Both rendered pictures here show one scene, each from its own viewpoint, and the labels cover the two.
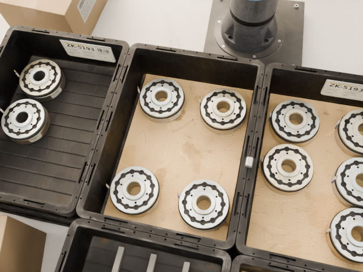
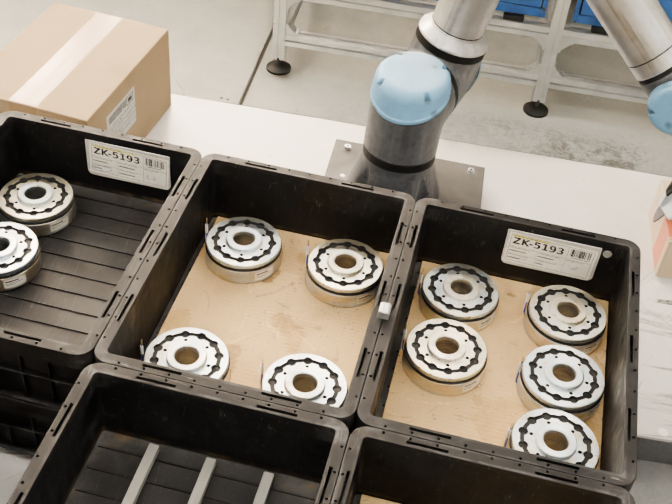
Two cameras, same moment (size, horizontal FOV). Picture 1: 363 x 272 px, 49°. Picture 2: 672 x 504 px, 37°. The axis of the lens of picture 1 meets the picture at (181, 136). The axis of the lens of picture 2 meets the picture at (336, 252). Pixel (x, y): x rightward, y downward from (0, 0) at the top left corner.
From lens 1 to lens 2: 0.61 m
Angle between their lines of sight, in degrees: 25
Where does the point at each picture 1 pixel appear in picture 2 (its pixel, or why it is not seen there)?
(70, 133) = (76, 283)
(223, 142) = (341, 318)
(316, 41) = not seen: hidden behind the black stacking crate
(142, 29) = not seen: hidden behind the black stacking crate
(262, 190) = (403, 386)
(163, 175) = (236, 354)
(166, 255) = (232, 465)
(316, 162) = (493, 356)
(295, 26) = (468, 197)
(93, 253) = (99, 455)
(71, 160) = (74, 320)
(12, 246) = not seen: outside the picture
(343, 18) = (548, 200)
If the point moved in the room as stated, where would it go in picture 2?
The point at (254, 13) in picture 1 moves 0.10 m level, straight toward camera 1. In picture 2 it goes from (401, 148) to (392, 188)
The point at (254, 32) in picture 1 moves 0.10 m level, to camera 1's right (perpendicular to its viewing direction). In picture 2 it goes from (401, 184) to (463, 181)
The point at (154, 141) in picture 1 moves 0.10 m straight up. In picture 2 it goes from (224, 306) to (225, 250)
